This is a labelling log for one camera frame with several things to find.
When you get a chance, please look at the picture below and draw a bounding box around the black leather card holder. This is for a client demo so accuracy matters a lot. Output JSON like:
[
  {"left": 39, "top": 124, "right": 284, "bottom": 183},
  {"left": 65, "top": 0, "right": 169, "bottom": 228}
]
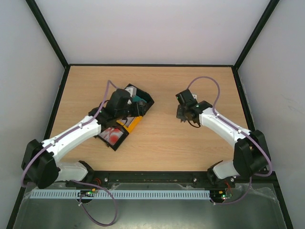
[{"left": 176, "top": 104, "right": 189, "bottom": 123}]

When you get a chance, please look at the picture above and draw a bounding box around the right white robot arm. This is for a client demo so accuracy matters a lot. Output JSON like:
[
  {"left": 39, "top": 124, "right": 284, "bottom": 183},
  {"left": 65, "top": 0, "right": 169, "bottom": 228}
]
[{"left": 176, "top": 89, "right": 271, "bottom": 187}]

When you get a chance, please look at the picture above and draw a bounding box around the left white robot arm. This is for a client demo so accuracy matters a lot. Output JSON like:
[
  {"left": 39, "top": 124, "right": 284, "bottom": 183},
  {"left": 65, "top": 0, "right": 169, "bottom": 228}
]
[{"left": 21, "top": 85, "right": 154, "bottom": 189}]

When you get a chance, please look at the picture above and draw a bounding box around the teal card stack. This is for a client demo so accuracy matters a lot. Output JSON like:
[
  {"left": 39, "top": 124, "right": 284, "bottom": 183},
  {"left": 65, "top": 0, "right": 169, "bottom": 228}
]
[{"left": 132, "top": 95, "right": 143, "bottom": 102}]

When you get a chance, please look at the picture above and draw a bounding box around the white pink card stack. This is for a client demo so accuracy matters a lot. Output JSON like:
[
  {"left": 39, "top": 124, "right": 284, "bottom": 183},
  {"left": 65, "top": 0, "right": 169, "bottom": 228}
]
[{"left": 122, "top": 117, "right": 134, "bottom": 127}]

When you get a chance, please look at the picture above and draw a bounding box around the black bin with teal cards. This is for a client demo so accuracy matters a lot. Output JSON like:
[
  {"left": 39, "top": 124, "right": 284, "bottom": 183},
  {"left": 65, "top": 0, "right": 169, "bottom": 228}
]
[{"left": 125, "top": 84, "right": 154, "bottom": 111}]

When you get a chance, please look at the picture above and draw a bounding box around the red white card stack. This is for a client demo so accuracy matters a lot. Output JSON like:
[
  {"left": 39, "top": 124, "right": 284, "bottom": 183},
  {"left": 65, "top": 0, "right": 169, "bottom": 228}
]
[{"left": 98, "top": 127, "right": 124, "bottom": 146}]

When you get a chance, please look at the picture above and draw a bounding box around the black bin with red cards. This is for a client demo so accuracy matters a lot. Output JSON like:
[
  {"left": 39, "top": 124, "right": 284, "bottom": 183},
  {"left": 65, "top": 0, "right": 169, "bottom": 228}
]
[{"left": 94, "top": 127, "right": 130, "bottom": 151}]

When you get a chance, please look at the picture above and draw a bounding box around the yellow bin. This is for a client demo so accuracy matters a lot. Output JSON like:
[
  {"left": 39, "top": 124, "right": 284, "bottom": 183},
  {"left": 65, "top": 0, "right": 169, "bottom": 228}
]
[{"left": 116, "top": 116, "right": 143, "bottom": 133}]

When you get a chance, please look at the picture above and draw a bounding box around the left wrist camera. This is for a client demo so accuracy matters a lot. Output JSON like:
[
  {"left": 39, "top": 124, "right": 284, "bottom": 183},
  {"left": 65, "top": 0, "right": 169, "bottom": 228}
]
[{"left": 125, "top": 86, "right": 137, "bottom": 104}]

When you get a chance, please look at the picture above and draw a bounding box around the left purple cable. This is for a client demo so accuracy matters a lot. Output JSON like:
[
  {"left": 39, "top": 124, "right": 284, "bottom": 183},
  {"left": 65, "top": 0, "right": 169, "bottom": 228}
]
[{"left": 20, "top": 80, "right": 119, "bottom": 226}]

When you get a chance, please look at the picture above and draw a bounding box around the purple cable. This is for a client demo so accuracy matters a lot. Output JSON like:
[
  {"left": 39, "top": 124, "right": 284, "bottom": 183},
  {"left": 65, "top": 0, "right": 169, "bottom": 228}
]
[
  {"left": 20, "top": 80, "right": 119, "bottom": 226},
  {"left": 187, "top": 76, "right": 274, "bottom": 206}
]

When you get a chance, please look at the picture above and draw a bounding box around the black front rail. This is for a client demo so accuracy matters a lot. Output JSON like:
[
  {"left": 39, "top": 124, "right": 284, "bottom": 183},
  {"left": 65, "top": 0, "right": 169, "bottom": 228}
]
[{"left": 23, "top": 169, "right": 277, "bottom": 189}]

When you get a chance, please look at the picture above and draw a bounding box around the black aluminium frame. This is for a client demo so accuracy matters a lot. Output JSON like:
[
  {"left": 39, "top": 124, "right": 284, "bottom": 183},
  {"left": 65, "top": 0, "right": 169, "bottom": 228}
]
[{"left": 6, "top": 0, "right": 293, "bottom": 229}]

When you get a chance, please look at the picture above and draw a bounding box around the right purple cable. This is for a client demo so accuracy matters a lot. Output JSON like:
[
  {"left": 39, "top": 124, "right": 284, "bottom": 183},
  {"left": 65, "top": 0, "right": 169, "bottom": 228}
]
[{"left": 187, "top": 76, "right": 274, "bottom": 206}]

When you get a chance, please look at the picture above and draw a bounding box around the white slotted cable duct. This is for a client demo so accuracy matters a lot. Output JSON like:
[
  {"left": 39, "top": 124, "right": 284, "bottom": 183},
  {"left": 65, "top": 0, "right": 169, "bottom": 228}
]
[{"left": 30, "top": 189, "right": 210, "bottom": 200}]

